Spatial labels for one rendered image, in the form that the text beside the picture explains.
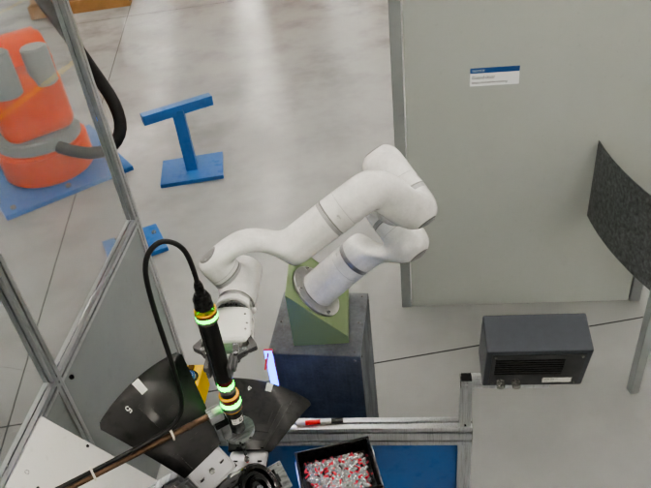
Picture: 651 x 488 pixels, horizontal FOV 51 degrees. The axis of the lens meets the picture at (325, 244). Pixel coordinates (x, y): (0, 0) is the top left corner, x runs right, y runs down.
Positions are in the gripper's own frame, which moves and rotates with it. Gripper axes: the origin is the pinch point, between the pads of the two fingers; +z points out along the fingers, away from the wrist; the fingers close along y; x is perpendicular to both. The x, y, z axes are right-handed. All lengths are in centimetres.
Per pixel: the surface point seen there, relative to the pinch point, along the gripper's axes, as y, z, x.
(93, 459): 33.7, 3.7, -25.7
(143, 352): 70, -98, -97
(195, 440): 8.6, 3.7, -18.9
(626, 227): -129, -144, -77
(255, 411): 0.5, -15.1, -32.6
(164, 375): 15.0, -5.0, -7.8
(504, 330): -62, -35, -26
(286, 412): -6.9, -16.1, -34.6
